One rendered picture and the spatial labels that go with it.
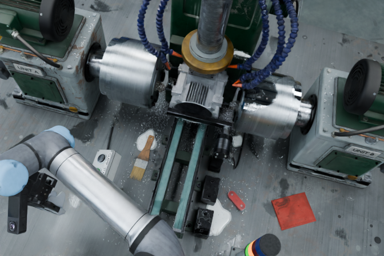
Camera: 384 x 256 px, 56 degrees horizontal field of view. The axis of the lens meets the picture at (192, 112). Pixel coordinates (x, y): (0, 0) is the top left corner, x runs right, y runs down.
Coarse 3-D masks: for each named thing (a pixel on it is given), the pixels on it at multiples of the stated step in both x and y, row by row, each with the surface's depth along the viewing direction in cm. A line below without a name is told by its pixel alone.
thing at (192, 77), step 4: (188, 72) 131; (196, 72) 134; (188, 76) 131; (192, 76) 130; (196, 76) 130; (200, 76) 134; (204, 76) 134; (208, 76) 134; (216, 76) 135; (188, 80) 133; (192, 80) 133; (196, 80) 132; (200, 80) 132; (204, 80) 131; (208, 80) 130; (212, 80) 130; (204, 84) 133; (208, 84) 133; (212, 84) 132; (212, 88) 134
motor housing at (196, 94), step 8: (184, 64) 143; (224, 72) 143; (184, 80) 138; (216, 80) 138; (184, 88) 135; (192, 88) 134; (200, 88) 134; (208, 88) 135; (216, 88) 138; (224, 88) 143; (184, 96) 133; (192, 96) 132; (200, 96) 132; (208, 96) 134; (176, 104) 135; (184, 104) 146; (192, 104) 148; (200, 104) 131; (192, 112) 146; (200, 112) 146; (208, 112) 144; (216, 112) 134
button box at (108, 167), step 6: (102, 150) 123; (108, 150) 122; (96, 156) 123; (108, 156) 121; (114, 156) 122; (120, 156) 124; (96, 162) 122; (102, 162) 120; (108, 162) 119; (114, 162) 121; (102, 168) 119; (108, 168) 119; (114, 168) 121; (108, 174) 119; (114, 174) 121
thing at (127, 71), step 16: (112, 48) 132; (128, 48) 131; (144, 48) 132; (160, 48) 134; (96, 64) 136; (112, 64) 129; (128, 64) 129; (144, 64) 129; (160, 64) 134; (112, 80) 130; (128, 80) 129; (144, 80) 129; (160, 80) 144; (112, 96) 135; (128, 96) 133; (144, 96) 131
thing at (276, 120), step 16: (272, 80) 130; (288, 80) 131; (240, 96) 140; (256, 96) 127; (272, 96) 127; (288, 96) 127; (240, 112) 129; (256, 112) 128; (272, 112) 127; (288, 112) 127; (304, 112) 133; (240, 128) 134; (256, 128) 132; (272, 128) 130; (288, 128) 130
